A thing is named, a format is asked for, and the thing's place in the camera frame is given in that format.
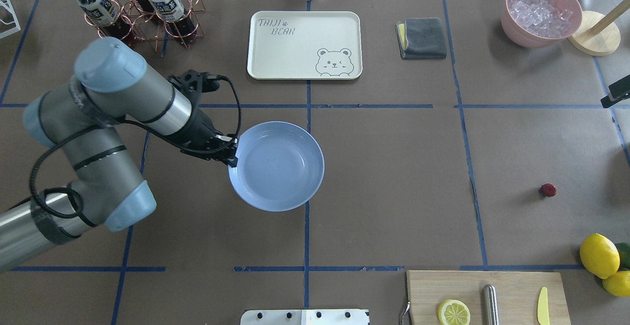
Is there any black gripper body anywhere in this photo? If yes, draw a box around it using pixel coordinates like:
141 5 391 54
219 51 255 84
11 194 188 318
170 109 238 163

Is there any blue round plate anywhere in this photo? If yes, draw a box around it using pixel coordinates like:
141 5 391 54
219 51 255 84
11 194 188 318
228 121 325 212

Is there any red strawberry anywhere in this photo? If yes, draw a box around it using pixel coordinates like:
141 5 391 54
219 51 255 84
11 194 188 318
538 183 557 198

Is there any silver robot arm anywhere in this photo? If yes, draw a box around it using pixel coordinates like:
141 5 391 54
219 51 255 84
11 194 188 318
1 37 238 271

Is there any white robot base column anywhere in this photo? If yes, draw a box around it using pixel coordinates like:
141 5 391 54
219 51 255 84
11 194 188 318
240 309 371 325

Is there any cream bear tray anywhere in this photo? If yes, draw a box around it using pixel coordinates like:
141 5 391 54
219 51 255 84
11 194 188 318
246 11 363 80

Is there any grey folded cloth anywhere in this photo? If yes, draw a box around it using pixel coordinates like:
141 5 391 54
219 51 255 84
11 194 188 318
395 18 447 60

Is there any half lemon slice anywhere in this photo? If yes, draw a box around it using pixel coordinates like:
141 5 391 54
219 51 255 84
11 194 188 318
437 299 471 325

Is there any wooden cutting board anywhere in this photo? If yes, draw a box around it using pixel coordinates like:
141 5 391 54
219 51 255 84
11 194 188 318
406 270 572 325

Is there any pink bowl of ice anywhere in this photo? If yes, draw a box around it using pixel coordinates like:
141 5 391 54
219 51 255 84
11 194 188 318
501 0 582 48

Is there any yellow plastic knife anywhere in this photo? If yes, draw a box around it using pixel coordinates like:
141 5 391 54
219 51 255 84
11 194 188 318
537 287 550 325

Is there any yellow lemon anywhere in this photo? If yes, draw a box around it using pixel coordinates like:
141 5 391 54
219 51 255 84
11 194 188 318
580 233 620 280
601 270 630 297

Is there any wooden cup stand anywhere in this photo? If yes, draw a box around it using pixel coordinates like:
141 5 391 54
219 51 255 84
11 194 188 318
568 0 629 57

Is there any green lime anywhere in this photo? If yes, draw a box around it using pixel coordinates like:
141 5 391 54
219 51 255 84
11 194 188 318
615 242 630 270

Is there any copper wire bottle rack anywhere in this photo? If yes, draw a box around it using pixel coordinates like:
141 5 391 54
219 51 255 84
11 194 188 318
84 0 206 53

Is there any white wire cup rack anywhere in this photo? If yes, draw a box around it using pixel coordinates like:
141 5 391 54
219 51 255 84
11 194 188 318
0 0 22 38

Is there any metal handled knife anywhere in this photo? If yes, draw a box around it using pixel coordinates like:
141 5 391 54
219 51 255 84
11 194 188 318
482 284 500 325

